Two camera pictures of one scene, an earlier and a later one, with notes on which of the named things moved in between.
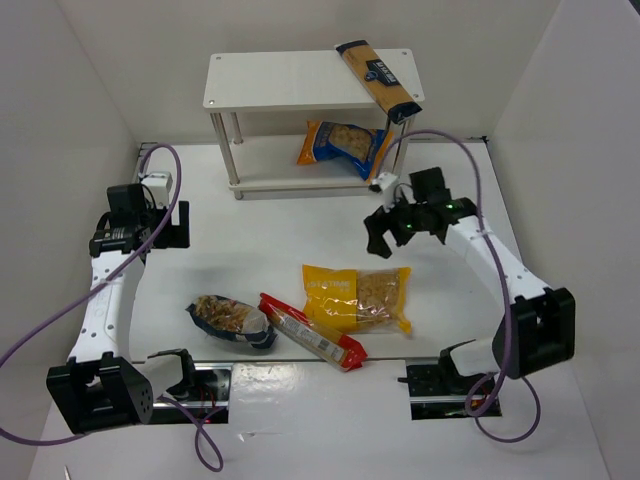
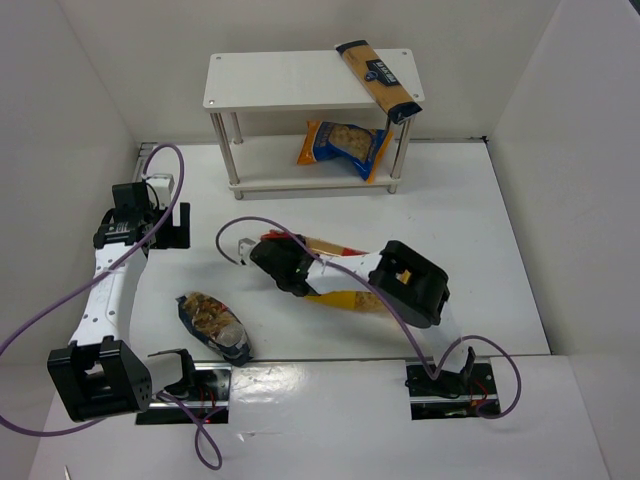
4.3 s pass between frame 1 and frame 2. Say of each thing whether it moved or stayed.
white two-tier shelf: stayed
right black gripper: moved
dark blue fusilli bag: moved
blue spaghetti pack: stayed
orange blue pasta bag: stayed
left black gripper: stayed
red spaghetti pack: moved
